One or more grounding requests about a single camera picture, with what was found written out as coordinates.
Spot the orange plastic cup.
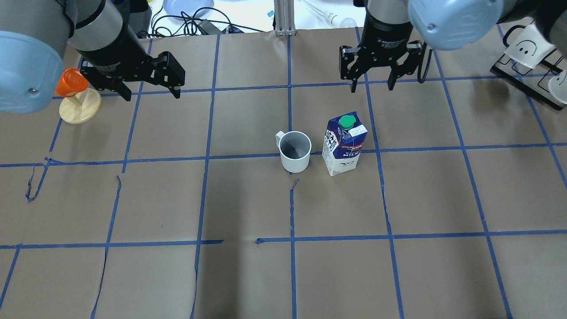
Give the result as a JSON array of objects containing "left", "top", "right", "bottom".
[{"left": 54, "top": 67, "right": 89, "bottom": 97}]

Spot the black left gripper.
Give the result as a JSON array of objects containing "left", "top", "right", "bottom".
[{"left": 80, "top": 45, "right": 186, "bottom": 101}]

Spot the blue white milk carton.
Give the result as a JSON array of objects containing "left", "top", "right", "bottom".
[{"left": 322, "top": 111, "right": 368, "bottom": 176}]

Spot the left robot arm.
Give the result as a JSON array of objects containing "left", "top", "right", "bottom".
[{"left": 0, "top": 0, "right": 186, "bottom": 113}]

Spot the white mug on rack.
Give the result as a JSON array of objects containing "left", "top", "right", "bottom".
[{"left": 548, "top": 70, "right": 567, "bottom": 105}]

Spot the blue plate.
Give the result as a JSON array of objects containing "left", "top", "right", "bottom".
[{"left": 163, "top": 0, "right": 214, "bottom": 16}]

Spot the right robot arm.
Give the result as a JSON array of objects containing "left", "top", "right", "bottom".
[{"left": 339, "top": 0, "right": 566, "bottom": 92}]

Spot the white smiley mug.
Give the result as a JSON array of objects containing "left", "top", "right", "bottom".
[{"left": 503, "top": 24, "right": 555, "bottom": 69}]

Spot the aluminium frame post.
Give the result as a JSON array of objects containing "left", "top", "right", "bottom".
[{"left": 273, "top": 0, "right": 296, "bottom": 36}]

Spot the white mug with grey inside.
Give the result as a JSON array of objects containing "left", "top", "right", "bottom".
[{"left": 275, "top": 131, "right": 312, "bottom": 173}]

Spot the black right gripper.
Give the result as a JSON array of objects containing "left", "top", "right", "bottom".
[{"left": 339, "top": 40, "right": 423, "bottom": 93}]

